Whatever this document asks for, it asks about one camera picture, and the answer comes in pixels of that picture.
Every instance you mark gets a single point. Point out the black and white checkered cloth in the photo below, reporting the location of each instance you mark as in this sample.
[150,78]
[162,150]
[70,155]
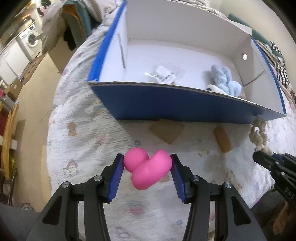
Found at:
[276,60]

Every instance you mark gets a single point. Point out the pink rubber toy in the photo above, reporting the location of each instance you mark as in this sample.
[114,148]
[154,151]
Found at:
[145,170]

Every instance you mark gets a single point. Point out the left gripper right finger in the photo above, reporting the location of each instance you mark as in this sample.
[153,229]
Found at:
[233,218]

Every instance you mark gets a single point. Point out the cream ruffled scrunchie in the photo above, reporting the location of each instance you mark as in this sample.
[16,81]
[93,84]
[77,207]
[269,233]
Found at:
[258,136]

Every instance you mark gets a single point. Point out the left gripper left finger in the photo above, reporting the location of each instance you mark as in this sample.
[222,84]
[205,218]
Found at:
[59,218]

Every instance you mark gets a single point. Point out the cardboard box on floor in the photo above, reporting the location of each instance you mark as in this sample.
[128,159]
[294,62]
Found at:
[13,90]

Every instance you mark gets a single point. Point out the blue and white cardboard box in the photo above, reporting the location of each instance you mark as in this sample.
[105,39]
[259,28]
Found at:
[167,59]

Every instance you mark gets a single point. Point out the white kitchen cabinet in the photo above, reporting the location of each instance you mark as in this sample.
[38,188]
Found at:
[13,62]

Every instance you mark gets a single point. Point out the beige crumpled duvet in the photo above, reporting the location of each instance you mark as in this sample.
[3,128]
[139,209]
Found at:
[76,21]

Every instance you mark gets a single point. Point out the teal cushion with orange stripe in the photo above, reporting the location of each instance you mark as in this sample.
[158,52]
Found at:
[256,35]

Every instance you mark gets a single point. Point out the tan foam block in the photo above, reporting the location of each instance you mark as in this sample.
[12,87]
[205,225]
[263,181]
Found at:
[222,139]

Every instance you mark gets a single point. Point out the patterned white bed quilt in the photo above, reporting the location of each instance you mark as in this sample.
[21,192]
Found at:
[84,138]

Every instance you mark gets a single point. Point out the brown cardboard piece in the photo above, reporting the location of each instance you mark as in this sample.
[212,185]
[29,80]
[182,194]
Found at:
[167,130]

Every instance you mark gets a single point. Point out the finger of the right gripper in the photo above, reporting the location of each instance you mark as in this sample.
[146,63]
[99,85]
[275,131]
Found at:
[266,161]

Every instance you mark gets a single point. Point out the light blue plush toy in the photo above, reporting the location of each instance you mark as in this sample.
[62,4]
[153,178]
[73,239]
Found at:
[223,82]

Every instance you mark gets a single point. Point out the white washing machine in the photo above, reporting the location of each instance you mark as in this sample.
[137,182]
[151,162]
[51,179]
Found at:
[29,43]

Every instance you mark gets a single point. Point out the person's right hand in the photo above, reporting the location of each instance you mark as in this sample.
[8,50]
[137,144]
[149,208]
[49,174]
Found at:
[285,220]

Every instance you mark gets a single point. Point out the clear plastic label bag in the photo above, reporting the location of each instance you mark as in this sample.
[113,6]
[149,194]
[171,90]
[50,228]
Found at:
[169,76]

